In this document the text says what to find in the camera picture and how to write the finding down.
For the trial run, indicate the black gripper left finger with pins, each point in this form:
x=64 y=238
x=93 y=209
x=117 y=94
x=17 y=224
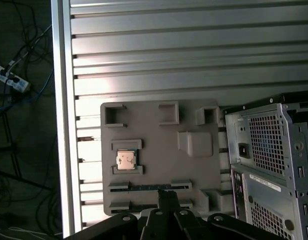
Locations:
x=154 y=225

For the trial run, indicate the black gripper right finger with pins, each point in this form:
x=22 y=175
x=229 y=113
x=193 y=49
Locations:
x=191 y=227

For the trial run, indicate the silver CPU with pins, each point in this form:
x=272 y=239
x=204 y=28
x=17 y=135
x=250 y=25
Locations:
x=126 y=160

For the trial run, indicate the dark RAM stick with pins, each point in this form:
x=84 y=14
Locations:
x=144 y=187

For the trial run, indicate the grey parts rack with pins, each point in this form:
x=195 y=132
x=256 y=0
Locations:
x=156 y=130

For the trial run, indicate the grey power supply unit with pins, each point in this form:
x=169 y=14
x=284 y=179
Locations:
x=241 y=130

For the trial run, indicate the black open PC case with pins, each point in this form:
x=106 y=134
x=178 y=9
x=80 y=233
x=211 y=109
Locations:
x=299 y=98

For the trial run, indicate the white power strip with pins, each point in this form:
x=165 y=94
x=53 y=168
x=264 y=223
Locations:
x=17 y=84

